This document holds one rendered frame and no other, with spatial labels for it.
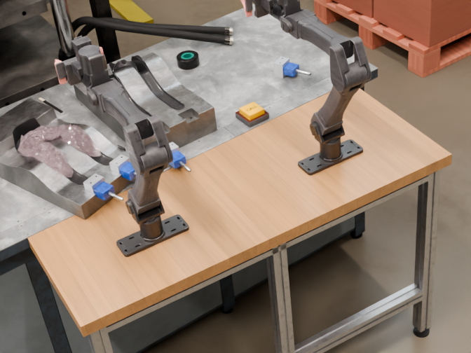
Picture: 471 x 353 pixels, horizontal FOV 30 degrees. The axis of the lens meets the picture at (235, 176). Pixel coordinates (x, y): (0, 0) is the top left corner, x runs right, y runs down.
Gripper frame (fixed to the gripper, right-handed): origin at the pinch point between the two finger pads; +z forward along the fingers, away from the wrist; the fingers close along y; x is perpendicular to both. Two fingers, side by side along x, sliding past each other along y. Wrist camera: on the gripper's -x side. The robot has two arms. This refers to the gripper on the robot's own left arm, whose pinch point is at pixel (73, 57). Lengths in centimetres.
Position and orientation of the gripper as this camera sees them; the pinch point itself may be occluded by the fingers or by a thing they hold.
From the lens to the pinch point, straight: 254.4
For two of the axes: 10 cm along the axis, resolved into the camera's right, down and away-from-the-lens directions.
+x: 1.0, 7.9, 6.1
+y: -8.6, 3.7, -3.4
